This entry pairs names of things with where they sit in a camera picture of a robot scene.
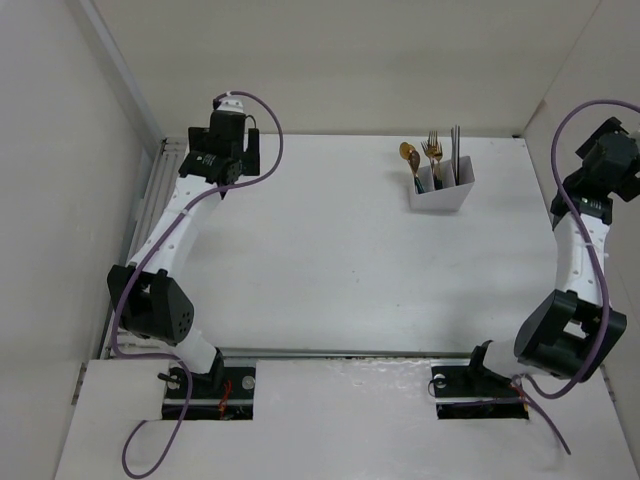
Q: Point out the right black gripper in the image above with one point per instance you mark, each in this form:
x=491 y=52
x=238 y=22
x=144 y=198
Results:
x=611 y=125

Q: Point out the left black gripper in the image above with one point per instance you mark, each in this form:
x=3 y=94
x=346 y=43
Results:
x=248 y=153

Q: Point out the black chopstick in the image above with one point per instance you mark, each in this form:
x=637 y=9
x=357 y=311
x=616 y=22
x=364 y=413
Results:
x=456 y=153

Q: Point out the silver chopstick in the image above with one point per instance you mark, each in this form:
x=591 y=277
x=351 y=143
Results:
x=455 y=153
x=453 y=145

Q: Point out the gold round spoon green handle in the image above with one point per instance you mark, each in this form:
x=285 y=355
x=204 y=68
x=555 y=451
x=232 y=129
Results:
x=414 y=162

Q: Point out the gold fork green handle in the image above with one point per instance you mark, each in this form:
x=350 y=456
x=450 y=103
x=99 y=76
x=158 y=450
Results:
x=437 y=183

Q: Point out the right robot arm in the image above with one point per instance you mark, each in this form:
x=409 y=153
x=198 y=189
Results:
x=573 y=330

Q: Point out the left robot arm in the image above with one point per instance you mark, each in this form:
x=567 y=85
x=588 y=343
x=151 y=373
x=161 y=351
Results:
x=147 y=299

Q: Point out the white divided utensil container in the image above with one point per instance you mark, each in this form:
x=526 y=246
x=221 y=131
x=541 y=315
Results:
x=452 y=194

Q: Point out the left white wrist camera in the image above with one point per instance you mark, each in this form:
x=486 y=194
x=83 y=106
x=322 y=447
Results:
x=229 y=104

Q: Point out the aluminium rail frame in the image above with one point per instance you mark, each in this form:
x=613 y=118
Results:
x=154 y=184

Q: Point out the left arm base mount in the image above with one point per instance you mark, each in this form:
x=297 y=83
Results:
x=226 y=393

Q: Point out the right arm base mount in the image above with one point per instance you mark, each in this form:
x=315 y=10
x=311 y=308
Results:
x=464 y=394

